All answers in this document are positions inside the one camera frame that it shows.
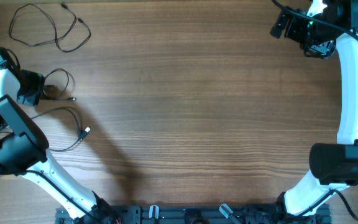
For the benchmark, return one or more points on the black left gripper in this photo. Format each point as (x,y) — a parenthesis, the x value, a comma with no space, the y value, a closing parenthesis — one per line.
(33,99)

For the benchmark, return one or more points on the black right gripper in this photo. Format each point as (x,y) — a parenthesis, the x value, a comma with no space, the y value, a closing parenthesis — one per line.
(320,50)

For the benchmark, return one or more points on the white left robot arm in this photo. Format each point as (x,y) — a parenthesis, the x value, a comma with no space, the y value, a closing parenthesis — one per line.
(24,151)

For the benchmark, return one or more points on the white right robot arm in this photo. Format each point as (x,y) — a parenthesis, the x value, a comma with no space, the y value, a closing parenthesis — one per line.
(327,27)

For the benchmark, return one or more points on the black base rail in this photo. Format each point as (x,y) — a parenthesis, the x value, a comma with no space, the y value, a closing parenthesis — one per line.
(248,214)

